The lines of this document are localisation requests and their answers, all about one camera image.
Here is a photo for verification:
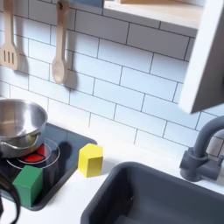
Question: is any wooden slotted spatula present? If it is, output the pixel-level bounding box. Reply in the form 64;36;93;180
0;0;20;71

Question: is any steel pot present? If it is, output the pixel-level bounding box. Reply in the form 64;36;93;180
0;98;49;159

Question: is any grey extractor hood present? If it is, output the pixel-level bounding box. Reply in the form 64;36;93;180
68;0;105;9

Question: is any wooden shelf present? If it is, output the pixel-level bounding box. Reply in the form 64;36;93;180
103;0;205;30

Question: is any grey sink basin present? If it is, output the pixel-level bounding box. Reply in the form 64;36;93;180
80;161;224;224

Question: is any green toy block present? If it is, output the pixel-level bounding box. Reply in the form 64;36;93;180
12;164;44;208

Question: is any black stove top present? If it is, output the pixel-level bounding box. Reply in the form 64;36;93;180
0;122;98;212

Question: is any yellow toy block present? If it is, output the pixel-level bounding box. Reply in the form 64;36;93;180
77;143;104;179

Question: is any wooden spoon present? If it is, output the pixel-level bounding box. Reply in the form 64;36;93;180
51;0;71;85

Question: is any thin black cable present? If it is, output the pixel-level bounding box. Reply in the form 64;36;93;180
0;170;22;224

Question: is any grey tap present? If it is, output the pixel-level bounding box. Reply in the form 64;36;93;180
178;115;224;183

